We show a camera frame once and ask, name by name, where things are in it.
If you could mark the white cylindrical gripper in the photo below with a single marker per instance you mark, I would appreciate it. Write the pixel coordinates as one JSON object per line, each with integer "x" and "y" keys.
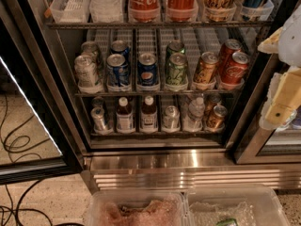
{"x": 291, "y": 44}

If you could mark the brown tea bottle white cap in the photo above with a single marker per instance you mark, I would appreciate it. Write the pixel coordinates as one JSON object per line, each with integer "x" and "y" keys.
{"x": 125, "y": 117}

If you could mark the gold can middle shelf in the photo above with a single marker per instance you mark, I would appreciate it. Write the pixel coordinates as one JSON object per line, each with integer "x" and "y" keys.
{"x": 205, "y": 70}

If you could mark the gold can shelf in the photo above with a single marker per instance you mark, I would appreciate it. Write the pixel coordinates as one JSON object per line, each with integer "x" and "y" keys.
{"x": 217, "y": 10}
{"x": 205, "y": 70}

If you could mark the blue can top shelf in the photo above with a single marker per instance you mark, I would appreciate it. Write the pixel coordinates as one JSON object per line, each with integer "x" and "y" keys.
{"x": 251, "y": 9}

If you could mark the gold can top shelf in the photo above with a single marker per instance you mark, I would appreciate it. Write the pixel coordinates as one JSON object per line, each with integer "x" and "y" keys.
{"x": 217, "y": 10}

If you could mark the clear water bottle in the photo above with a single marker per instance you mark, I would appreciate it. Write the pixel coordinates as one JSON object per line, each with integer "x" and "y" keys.
{"x": 193, "y": 118}

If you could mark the red Coke bottle right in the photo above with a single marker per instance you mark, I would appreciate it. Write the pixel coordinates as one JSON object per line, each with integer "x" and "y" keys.
{"x": 180, "y": 10}

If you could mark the red coke bottle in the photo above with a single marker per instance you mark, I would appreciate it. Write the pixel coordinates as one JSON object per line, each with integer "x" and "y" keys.
{"x": 180, "y": 10}
{"x": 144, "y": 10}

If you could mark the red Coke bottle left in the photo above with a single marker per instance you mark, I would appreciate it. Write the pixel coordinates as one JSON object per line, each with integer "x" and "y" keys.
{"x": 144, "y": 10}

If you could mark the steel fridge base grille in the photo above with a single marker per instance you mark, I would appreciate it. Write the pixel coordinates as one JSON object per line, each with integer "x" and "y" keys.
{"x": 180, "y": 170}

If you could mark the white ribbed bottle top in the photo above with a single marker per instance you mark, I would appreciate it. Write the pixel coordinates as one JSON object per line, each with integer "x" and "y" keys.
{"x": 106, "y": 11}

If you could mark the open glass fridge door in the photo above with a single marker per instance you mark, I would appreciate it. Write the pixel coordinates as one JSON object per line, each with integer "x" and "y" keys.
{"x": 35, "y": 141}

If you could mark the red Coke can front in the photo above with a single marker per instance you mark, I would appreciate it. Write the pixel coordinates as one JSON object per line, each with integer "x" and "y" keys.
{"x": 235, "y": 68}

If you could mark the red coke can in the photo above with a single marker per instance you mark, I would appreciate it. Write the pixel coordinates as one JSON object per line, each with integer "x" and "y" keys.
{"x": 235, "y": 68}
{"x": 229, "y": 47}

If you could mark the red Coke can back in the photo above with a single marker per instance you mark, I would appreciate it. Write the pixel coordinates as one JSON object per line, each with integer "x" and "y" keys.
{"x": 229, "y": 47}

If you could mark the gold can bottom back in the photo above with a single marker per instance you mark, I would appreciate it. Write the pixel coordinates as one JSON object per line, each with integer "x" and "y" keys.
{"x": 211, "y": 101}

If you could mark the gold can bottom front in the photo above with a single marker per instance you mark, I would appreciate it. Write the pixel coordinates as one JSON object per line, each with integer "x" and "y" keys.
{"x": 216, "y": 118}

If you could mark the green can front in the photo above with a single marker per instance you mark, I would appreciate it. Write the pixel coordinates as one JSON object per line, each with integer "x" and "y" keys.
{"x": 176, "y": 72}

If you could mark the green can back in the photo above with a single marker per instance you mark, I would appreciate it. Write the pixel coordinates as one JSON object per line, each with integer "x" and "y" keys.
{"x": 174, "y": 46}

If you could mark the silver can bottom centre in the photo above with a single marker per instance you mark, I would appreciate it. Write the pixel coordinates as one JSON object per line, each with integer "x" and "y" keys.
{"x": 171, "y": 119}

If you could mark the silver can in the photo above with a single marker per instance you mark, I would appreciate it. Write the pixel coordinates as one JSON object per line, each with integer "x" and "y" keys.
{"x": 171, "y": 119}
{"x": 98, "y": 102}
{"x": 100, "y": 118}

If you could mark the blue Pepsi can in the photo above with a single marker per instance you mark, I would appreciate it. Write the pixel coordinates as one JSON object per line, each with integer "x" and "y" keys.
{"x": 147, "y": 77}

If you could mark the clear bin with ice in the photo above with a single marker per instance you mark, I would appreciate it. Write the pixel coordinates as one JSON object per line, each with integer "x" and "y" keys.
{"x": 253, "y": 205}

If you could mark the green can in bin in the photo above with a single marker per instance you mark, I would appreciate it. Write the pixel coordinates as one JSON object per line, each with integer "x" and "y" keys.
{"x": 227, "y": 222}

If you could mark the blue white can front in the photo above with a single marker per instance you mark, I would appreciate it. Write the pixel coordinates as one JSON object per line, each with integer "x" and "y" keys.
{"x": 118, "y": 73}

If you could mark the blue can back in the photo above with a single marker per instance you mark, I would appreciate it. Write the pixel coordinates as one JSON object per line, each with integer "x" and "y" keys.
{"x": 120, "y": 47}

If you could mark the silver can bottom left back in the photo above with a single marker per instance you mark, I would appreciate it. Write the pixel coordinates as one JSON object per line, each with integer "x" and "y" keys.
{"x": 98, "y": 102}

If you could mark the silver can bottom left front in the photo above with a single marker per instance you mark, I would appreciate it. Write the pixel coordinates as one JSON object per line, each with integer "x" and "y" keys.
{"x": 100, "y": 118}

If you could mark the white can middle back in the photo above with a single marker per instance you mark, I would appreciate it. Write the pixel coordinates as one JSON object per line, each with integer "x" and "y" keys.
{"x": 92, "y": 49}

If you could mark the white can middle front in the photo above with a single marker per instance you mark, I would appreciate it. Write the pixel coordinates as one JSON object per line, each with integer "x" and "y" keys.
{"x": 88, "y": 78}

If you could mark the empty clear tray top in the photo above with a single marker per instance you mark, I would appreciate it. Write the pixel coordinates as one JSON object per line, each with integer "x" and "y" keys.
{"x": 70, "y": 11}

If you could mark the clear bin pink contents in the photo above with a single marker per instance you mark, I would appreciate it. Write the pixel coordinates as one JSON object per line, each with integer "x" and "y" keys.
{"x": 137, "y": 208}

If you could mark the right fridge door frame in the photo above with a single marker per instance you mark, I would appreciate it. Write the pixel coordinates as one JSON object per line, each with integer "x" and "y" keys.
{"x": 253, "y": 144}

